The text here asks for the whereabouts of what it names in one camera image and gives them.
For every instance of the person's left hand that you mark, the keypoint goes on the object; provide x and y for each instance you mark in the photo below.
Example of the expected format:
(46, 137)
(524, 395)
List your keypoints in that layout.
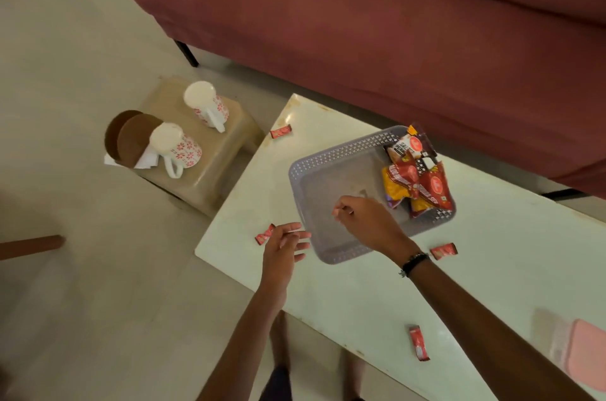
(277, 263)

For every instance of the person's right hand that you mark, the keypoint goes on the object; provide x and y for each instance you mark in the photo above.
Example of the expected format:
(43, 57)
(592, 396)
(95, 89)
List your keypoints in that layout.
(374, 225)

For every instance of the person's left thumb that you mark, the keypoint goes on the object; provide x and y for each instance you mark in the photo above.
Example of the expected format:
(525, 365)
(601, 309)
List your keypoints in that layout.
(273, 239)

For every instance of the person's right thumb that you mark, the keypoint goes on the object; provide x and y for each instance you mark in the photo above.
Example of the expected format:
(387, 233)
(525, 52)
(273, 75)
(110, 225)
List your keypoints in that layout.
(355, 200)

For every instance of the person's left little finger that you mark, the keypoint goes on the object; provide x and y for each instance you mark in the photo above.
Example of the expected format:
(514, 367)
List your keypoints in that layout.
(299, 256)

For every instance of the person's left middle finger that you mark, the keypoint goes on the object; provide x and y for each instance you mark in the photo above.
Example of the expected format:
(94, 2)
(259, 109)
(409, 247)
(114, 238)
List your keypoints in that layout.
(299, 235)

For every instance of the person's left forearm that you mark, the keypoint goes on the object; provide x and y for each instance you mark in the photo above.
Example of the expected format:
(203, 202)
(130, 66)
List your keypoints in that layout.
(239, 348)

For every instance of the person's right forearm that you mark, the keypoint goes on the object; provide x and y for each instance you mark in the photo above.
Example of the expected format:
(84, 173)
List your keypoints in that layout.
(487, 339)

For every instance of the small red sachet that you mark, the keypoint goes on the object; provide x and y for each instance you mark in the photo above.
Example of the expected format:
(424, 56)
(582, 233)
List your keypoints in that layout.
(443, 251)
(419, 343)
(281, 131)
(264, 235)

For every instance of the grey perforated plastic basket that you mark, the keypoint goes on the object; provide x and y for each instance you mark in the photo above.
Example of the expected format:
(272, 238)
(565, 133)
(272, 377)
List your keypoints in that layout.
(326, 183)

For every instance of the yellow snack packet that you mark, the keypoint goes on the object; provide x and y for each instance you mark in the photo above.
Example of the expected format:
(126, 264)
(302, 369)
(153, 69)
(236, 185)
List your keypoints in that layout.
(394, 191)

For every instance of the red snack packet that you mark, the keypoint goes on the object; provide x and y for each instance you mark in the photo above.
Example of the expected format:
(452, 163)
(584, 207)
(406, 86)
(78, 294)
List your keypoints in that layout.
(402, 174)
(438, 187)

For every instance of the white and black snack packet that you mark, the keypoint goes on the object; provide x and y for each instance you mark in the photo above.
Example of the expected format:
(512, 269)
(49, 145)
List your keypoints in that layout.
(408, 145)

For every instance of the black wrist band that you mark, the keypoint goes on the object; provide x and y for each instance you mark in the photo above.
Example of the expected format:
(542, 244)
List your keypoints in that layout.
(414, 264)

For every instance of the beige plastic stool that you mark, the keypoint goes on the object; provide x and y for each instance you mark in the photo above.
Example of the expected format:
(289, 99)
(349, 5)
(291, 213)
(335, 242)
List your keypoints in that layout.
(208, 178)

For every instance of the dark brown snack packet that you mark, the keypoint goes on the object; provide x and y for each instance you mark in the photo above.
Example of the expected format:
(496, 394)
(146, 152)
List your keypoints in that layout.
(428, 146)

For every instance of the dark shorts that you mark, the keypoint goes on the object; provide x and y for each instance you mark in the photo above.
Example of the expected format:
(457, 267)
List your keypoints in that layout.
(277, 386)

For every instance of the white red-flowered mug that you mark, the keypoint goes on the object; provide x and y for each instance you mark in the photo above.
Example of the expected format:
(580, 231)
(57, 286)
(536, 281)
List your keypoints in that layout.
(177, 147)
(206, 105)

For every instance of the white paper napkin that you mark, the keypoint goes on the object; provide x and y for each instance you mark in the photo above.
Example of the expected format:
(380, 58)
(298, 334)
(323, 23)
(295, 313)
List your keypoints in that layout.
(146, 159)

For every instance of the dusty pink sofa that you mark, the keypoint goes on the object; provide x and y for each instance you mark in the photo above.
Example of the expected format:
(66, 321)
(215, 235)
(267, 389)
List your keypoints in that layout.
(378, 50)

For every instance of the round brown coaster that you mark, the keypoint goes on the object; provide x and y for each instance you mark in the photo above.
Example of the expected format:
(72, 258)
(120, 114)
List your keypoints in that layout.
(135, 140)
(116, 131)

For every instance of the black sofa leg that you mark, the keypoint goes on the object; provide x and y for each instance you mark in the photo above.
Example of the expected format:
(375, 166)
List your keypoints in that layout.
(187, 53)

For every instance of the brown wooden bar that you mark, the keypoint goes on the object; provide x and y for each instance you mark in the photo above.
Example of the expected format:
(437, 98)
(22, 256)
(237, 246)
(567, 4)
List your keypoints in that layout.
(28, 247)

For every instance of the pink pouch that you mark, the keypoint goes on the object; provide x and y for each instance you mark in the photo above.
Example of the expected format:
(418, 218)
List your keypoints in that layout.
(587, 355)

